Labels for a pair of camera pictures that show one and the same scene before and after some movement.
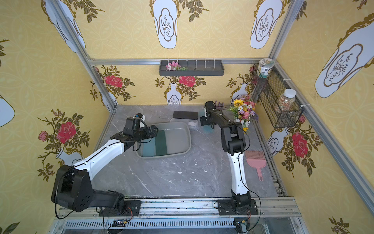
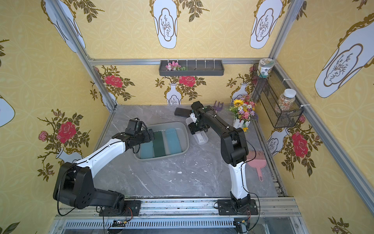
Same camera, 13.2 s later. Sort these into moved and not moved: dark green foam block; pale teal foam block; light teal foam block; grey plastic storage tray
Moved: pale teal foam block
Not moved: dark green foam block; light teal foam block; grey plastic storage tray
